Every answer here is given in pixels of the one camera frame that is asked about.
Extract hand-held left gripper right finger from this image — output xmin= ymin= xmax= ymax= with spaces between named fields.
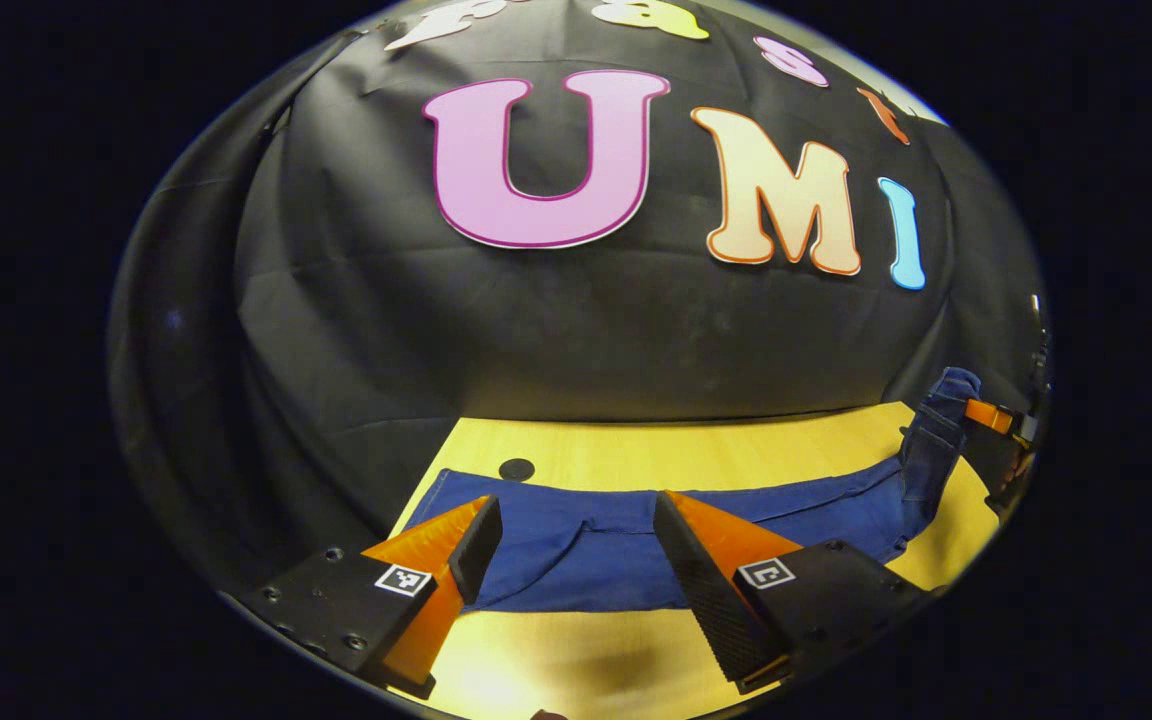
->
xmin=653 ymin=490 xmax=937 ymax=696

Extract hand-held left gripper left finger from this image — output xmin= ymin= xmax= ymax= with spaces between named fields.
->
xmin=236 ymin=495 xmax=504 ymax=701

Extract blue jeans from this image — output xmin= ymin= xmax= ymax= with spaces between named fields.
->
xmin=404 ymin=367 xmax=983 ymax=613

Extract black backdrop cloth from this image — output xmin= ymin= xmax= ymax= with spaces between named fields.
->
xmin=106 ymin=0 xmax=1049 ymax=566

